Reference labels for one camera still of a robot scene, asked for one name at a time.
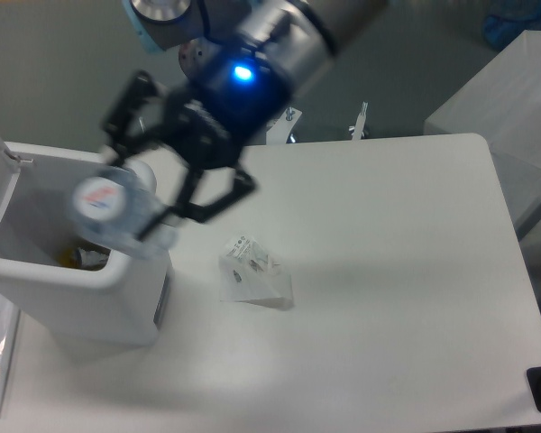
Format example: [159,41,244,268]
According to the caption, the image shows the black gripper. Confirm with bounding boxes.
[101,40,291,241]

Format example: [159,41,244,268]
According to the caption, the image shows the clear plastic water bottle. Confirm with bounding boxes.
[67,167,178,259]

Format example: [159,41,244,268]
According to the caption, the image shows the white paper bag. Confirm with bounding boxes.
[218,233,294,309]

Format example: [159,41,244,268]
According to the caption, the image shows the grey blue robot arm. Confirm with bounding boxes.
[104,1,381,251]

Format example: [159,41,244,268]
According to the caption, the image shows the white trash can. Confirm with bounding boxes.
[0,143,171,345]

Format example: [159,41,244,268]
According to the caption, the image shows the white side cabinet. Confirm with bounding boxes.
[424,31,541,235]

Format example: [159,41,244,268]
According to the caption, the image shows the blue plastic bag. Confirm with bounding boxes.
[481,14,541,51]

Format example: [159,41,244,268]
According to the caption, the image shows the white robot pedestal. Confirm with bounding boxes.
[179,37,219,82]

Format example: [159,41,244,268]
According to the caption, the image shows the white right clamp bracket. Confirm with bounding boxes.
[265,106,302,145]

